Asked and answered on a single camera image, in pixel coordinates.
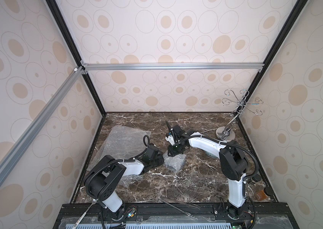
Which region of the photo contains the silver fork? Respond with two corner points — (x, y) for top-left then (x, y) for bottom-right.
(72, 199), (98, 229)

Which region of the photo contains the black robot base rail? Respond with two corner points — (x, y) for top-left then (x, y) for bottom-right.
(54, 202), (299, 229)

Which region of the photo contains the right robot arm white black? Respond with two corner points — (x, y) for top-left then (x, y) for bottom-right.
(165, 122), (259, 210)

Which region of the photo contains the diagonal aluminium rail left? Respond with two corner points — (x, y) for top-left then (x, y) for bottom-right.
(0, 66), (85, 186)

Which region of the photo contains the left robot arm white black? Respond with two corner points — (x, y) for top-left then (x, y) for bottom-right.
(83, 144), (164, 214)

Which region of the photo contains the teal patterned dinner plate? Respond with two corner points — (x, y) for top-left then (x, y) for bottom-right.
(205, 151), (220, 158)

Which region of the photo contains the bubble wrap around orange plate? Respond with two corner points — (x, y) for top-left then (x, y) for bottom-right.
(87, 126), (151, 172)

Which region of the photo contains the chrome mug tree stand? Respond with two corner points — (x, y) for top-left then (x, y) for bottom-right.
(215, 89), (263, 142)

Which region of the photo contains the horizontal aluminium rail back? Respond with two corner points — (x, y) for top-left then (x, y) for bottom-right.
(84, 62), (264, 71)

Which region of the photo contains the spice bottle black label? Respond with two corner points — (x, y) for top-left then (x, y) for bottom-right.
(250, 174), (262, 183)

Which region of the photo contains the amber jar black lid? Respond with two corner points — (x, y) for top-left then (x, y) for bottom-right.
(254, 187), (274, 201)

